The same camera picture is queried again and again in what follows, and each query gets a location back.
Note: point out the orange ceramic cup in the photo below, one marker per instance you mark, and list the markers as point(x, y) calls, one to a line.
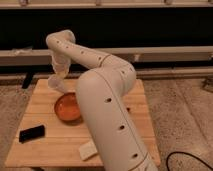
point(66, 107)

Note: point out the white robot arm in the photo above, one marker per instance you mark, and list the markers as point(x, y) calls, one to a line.
point(99, 93)

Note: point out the white sponge block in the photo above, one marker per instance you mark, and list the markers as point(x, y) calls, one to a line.
point(87, 150)

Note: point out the wooden table board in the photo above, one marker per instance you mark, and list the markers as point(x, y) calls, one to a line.
point(59, 147)

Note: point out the black rectangular block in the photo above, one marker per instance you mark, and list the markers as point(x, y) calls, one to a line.
point(31, 133)

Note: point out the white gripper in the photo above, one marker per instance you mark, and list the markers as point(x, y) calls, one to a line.
point(56, 83)

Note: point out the black table leg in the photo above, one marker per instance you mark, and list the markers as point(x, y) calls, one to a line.
point(27, 80)

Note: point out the grey horizontal rail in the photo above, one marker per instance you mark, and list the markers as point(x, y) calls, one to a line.
point(26, 57)

